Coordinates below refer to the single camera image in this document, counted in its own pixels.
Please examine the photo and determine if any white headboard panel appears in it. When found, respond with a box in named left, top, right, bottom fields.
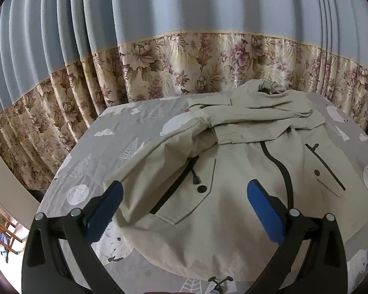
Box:
left=0, top=156, right=40, bottom=230

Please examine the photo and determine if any grey animal print bedsheet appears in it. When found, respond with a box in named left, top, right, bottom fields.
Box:
left=39, top=93, right=368, bottom=293

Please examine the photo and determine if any blue floral curtain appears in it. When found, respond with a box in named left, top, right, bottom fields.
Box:
left=0, top=0, right=368, bottom=190

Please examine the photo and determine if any beige hooded jacket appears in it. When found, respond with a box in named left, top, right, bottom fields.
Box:
left=114, top=80, right=368, bottom=281

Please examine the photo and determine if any wooden chair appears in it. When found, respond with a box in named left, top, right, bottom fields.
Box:
left=0, top=208, right=27, bottom=263

